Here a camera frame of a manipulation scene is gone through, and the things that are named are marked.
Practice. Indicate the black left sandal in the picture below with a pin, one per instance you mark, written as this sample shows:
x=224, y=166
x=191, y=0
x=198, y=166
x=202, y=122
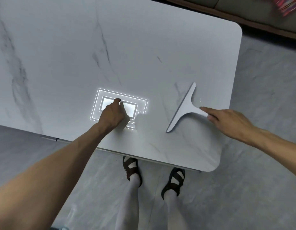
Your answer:
x=131, y=170

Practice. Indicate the person's right forearm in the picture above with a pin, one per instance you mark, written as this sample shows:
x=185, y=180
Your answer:
x=275, y=147

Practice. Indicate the white squeegee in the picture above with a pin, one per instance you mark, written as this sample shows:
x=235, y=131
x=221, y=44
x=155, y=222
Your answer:
x=184, y=110

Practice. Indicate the black right sandal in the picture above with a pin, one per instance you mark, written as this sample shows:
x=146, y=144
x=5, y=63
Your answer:
x=174, y=180

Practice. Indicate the person's left leg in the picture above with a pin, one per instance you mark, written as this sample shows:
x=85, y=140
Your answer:
x=130, y=205

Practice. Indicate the person's left forearm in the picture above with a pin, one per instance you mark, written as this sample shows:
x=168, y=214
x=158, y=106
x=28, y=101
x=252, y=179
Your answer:
x=49, y=179

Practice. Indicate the black sandal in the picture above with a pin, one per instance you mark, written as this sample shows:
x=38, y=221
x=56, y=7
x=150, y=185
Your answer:
x=174, y=180
x=131, y=170

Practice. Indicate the person's right leg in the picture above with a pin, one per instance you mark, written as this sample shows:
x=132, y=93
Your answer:
x=173, y=213

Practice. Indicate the person's right hand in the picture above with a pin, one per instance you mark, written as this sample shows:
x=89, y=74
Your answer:
x=231, y=123

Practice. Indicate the person's right thumb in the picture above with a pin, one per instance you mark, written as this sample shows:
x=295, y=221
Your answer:
x=211, y=118

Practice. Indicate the grey sofa with brown base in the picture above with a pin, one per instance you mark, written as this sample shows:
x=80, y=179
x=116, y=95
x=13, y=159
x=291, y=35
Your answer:
x=236, y=11

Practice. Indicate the red patterned cloth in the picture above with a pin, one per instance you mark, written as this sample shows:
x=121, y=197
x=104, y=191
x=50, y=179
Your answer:
x=283, y=5

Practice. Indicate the person's leg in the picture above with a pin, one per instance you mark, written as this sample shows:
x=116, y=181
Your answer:
x=173, y=213
x=130, y=205

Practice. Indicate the person's left fingers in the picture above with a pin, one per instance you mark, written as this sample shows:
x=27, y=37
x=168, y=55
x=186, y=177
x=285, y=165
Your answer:
x=119, y=104

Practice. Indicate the person's left hand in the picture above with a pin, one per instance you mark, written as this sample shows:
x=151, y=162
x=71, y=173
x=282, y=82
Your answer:
x=112, y=116

